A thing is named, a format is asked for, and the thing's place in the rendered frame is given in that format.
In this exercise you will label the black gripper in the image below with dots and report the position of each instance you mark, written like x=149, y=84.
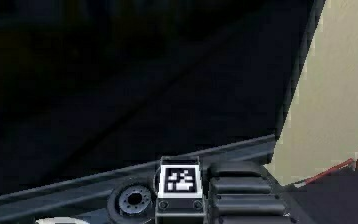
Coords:
x=133, y=200

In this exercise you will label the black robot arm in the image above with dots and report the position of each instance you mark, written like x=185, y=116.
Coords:
x=240, y=196

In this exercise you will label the dark grey red-edged stand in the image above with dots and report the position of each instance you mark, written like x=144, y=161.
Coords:
x=333, y=200

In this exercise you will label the white round object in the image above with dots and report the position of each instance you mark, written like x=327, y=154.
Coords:
x=62, y=220

